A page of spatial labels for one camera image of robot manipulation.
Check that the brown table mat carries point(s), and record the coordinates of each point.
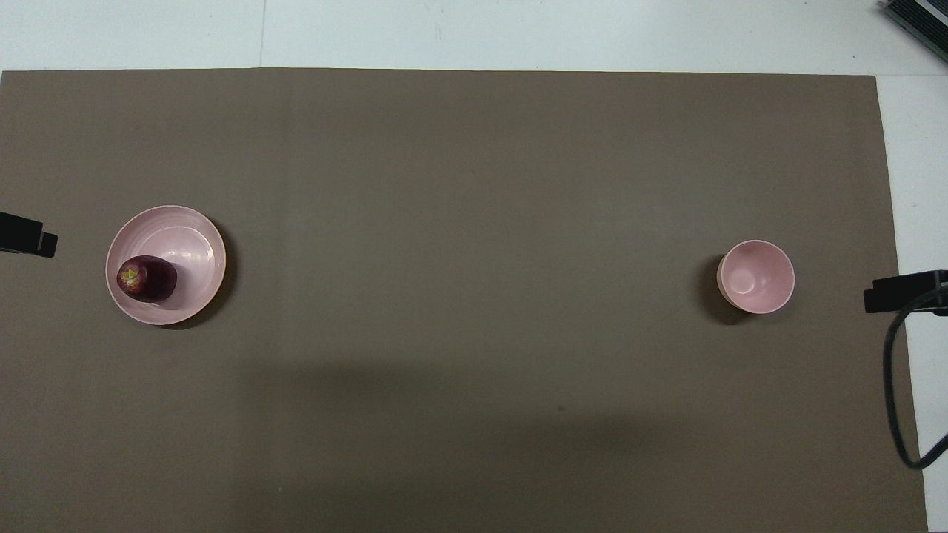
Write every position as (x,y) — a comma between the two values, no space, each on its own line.
(474,222)

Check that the grey ribbed device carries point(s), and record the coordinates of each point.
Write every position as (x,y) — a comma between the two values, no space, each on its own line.
(918,21)

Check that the pink bowl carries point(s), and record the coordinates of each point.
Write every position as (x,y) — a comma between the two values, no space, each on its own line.
(755,277)

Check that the dark red apple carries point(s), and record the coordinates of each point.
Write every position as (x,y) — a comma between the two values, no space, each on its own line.
(148,279)

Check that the pink plate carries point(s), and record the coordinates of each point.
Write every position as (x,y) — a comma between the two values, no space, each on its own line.
(181,244)

